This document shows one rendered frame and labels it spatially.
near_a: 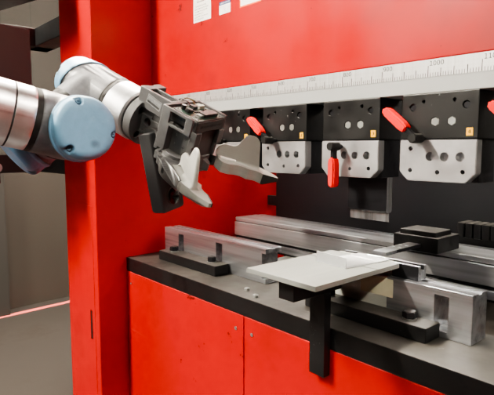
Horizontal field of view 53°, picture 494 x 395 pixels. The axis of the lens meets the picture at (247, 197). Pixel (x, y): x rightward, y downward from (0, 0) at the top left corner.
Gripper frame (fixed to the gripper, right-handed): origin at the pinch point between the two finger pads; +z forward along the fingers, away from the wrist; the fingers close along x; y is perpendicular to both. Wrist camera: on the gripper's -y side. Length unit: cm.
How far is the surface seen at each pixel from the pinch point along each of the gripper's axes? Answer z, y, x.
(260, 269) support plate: -4.9, -26.3, 25.3
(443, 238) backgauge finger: 19, -20, 69
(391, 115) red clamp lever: 1.2, 7.3, 43.9
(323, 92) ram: -18, 3, 54
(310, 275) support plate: 4.0, -22.2, 27.0
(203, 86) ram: -59, -13, 66
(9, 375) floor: -139, -212, 72
